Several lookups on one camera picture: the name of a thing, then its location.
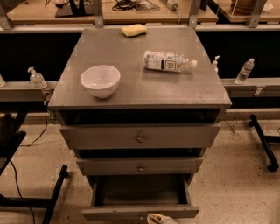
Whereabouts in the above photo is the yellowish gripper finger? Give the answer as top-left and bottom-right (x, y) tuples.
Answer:
(147, 213), (166, 224)

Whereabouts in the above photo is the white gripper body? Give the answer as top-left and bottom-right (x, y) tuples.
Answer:
(162, 216), (179, 224)

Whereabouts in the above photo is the grey bottom drawer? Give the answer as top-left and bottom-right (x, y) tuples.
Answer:
(82, 174), (200, 221)

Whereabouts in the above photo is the grey drawer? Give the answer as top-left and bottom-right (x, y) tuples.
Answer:
(76, 157), (203, 176)
(82, 174), (200, 221)
(60, 123), (221, 150)

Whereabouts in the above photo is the grey middle drawer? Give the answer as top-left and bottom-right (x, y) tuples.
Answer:
(76, 157), (203, 176)

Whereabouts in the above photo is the grey top drawer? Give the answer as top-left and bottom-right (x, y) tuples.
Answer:
(60, 123), (221, 150)

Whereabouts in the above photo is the grey wooden drawer cabinet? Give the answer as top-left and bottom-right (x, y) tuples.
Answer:
(47, 26), (233, 187)

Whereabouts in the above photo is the black table leg right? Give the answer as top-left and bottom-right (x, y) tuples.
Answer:
(248, 115), (280, 172)

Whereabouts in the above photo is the black table leg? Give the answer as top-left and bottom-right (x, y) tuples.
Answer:
(248, 115), (280, 172)
(0, 164), (68, 224)

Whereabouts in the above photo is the white ceramic bowl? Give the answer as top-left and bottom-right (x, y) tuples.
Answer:
(80, 65), (121, 98)

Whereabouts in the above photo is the black table leg left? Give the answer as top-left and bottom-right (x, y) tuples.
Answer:
(0, 164), (68, 224)

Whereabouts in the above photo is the clear plastic water bottle lying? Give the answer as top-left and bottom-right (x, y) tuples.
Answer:
(143, 51), (198, 74)

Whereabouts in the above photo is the small pump dispenser bottle right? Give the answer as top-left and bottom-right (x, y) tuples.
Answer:
(212, 55), (221, 73)

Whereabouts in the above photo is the upright clear water bottle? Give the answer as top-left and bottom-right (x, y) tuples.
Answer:
(234, 58), (255, 84)

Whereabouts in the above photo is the clear pump dispenser bottle left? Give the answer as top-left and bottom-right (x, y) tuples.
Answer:
(28, 67), (47, 89)

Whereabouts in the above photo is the yellow sponge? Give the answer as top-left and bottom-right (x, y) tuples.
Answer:
(122, 24), (147, 38)

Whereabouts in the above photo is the black monitor stand base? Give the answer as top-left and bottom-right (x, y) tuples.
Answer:
(55, 0), (98, 18)

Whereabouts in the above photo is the black floor cable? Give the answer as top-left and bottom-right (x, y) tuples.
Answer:
(8, 159), (37, 224)

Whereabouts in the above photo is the black cable bundle on desk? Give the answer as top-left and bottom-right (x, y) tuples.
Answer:
(111, 0), (141, 12)

